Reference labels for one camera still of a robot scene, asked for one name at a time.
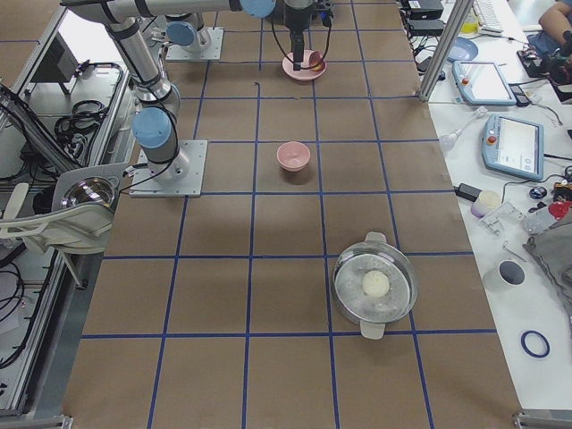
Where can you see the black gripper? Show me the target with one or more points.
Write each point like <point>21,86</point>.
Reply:
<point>294,20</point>

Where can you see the red yellow apple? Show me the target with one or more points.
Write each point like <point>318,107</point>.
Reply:
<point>316,61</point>

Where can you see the pink bowl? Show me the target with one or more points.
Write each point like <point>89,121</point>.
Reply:
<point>293,156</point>

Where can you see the person forearm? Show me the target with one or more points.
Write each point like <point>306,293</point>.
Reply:
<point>555,21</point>

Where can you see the blue plate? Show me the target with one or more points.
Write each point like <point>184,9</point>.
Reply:
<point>463,49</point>

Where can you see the shiny metal bowl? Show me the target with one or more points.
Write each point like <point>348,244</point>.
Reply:
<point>93,189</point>

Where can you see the upper teach pendant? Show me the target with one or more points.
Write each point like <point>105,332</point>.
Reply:
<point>482,83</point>

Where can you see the teach pendant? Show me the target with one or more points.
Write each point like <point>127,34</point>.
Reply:
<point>482,83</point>
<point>513,146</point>

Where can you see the steel steamer pot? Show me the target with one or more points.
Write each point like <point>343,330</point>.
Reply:
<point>372,315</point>

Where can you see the black power adapter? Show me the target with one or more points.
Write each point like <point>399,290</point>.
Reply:
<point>467,192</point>

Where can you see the lower teach pendant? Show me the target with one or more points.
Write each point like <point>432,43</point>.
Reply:
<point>513,146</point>

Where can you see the purple white container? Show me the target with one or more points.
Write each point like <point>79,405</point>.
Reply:
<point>485,202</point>

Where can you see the white steamed bun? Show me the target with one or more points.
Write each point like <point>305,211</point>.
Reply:
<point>375,284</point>

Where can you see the clear plastic tray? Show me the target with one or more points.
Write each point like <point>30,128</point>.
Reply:
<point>498,218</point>

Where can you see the red toy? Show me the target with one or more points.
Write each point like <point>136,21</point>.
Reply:
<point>559,209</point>

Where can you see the white cup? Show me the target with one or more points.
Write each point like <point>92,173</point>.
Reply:
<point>507,274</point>

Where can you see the grey cloth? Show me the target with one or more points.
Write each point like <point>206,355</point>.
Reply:
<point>550,248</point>

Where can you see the aluminium frame post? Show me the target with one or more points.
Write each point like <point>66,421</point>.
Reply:
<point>452,28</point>

